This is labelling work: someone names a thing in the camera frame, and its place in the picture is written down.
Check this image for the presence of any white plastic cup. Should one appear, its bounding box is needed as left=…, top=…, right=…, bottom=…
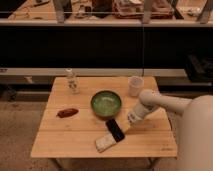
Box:
left=128, top=76, right=143, bottom=97

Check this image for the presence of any small clear bottle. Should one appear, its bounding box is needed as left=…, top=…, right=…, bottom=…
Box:
left=66, top=69, right=79, bottom=94

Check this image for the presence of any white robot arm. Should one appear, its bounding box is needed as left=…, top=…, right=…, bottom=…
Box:
left=118, top=89, right=191, bottom=133

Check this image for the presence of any wooden folding table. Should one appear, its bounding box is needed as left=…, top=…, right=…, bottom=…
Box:
left=31, top=77, right=177, bottom=158

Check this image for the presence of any red-brown food item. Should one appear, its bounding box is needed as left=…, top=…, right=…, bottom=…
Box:
left=57, top=108, right=78, bottom=118

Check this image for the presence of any green bowl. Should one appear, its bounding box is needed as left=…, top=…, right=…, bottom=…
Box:
left=90, top=90, right=122, bottom=118

